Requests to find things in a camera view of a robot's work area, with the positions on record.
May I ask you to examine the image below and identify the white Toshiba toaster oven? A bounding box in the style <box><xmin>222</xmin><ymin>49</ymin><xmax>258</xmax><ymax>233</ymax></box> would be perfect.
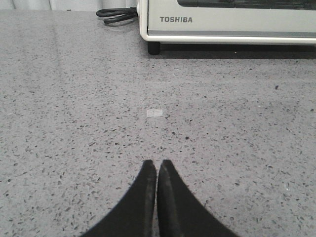
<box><xmin>136</xmin><ymin>0</ymin><xmax>316</xmax><ymax>54</ymax></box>

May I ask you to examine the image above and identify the black power cable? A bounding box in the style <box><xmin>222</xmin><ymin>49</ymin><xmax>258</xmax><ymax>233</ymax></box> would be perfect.
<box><xmin>96</xmin><ymin>6</ymin><xmax>138</xmax><ymax>26</ymax></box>

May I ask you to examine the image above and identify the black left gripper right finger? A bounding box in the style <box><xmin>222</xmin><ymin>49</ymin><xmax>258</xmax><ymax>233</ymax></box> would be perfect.
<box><xmin>157</xmin><ymin>160</ymin><xmax>236</xmax><ymax>237</ymax></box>

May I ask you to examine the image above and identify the small clear tape piece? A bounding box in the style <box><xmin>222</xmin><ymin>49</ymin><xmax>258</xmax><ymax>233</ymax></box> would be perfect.
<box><xmin>147</xmin><ymin>109</ymin><xmax>163</xmax><ymax>118</ymax></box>

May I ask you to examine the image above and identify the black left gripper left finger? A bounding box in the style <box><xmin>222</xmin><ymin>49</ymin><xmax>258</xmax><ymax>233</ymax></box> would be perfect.
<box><xmin>83</xmin><ymin>160</ymin><xmax>157</xmax><ymax>237</ymax></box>

